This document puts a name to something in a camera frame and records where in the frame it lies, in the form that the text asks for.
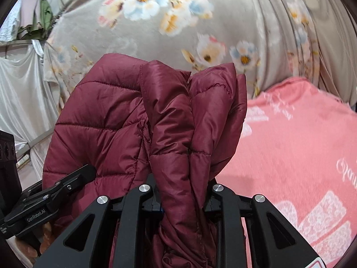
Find maroon quilted puffer jacket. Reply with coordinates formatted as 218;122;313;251
42;53;247;267

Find silver satin curtain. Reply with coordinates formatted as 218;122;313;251
0;39;61;174

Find hanging clothes in background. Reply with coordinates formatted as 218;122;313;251
1;0;53;42

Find grey floral bed cover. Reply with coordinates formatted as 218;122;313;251
44;0;356;106

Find pink patterned blanket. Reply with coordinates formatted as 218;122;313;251
217;77;356;267

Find person's left hand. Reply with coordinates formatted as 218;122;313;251
15;222;55;264

